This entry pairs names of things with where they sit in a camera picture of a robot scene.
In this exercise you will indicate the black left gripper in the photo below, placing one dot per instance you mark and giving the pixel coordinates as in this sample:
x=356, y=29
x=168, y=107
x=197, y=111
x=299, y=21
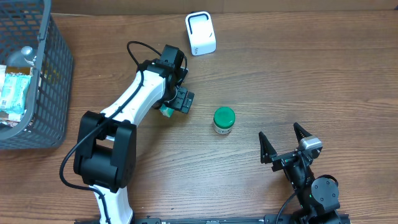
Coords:
x=183, y=101

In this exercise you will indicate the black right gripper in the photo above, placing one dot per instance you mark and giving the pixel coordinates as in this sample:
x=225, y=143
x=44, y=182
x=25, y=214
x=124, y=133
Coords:
x=268, y=152

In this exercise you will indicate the green Kleenex tissue pack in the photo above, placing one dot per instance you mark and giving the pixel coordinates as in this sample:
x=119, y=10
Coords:
x=166, y=111

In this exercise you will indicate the green lid jar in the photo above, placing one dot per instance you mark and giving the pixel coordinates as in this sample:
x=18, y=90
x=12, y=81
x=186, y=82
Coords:
x=223, y=120

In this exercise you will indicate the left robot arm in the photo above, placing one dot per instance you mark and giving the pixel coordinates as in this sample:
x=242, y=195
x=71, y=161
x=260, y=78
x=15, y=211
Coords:
x=105, y=153

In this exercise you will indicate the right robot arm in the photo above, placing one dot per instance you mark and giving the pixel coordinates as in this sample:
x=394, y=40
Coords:
x=315, y=200

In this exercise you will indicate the white barcode scanner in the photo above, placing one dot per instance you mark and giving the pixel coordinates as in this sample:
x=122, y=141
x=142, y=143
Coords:
x=201, y=33

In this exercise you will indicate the clear plastic bottle grey cap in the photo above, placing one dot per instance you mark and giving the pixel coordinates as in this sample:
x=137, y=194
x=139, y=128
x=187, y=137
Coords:
x=25, y=57

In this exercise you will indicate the mint green wipes pack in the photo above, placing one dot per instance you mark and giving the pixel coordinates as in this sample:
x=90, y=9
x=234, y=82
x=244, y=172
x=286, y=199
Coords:
x=14, y=93

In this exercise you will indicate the brown patterned snack bag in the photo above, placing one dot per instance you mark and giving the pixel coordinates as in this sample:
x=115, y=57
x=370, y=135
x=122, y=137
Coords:
x=11, y=119

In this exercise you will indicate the dark grey plastic basket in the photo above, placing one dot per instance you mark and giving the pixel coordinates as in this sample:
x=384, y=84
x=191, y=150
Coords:
x=30, y=23

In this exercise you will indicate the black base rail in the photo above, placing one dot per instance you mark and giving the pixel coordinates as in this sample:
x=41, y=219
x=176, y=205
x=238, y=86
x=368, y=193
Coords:
x=211, y=221

